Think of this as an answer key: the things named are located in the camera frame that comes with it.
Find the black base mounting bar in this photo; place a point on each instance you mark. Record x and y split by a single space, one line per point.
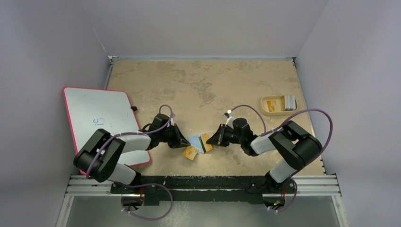
252 189

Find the gold credit card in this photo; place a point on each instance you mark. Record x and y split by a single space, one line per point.
203 141
190 152

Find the white pink-framed whiteboard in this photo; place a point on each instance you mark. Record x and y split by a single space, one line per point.
92 109

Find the beige leather card holder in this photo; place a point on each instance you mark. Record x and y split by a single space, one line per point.
195 141

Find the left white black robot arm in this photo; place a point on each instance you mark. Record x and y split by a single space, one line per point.
99 157

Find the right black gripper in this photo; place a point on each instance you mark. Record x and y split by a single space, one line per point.
222 135

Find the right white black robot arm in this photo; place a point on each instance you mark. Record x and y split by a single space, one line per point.
297 147

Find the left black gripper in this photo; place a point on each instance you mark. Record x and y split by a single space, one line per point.
178 140

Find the cream oval tray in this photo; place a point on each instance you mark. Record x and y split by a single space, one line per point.
265 111

